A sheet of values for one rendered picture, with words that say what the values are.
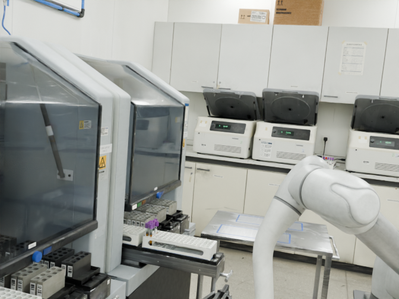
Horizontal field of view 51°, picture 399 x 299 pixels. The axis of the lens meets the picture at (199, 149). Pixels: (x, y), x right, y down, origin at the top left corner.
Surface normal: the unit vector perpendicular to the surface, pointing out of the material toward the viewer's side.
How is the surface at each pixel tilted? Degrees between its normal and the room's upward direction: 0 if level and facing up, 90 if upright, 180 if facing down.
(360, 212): 84
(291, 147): 90
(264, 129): 59
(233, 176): 90
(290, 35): 90
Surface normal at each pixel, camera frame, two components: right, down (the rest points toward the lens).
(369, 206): 0.32, 0.08
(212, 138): -0.33, 0.09
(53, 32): 0.95, 0.11
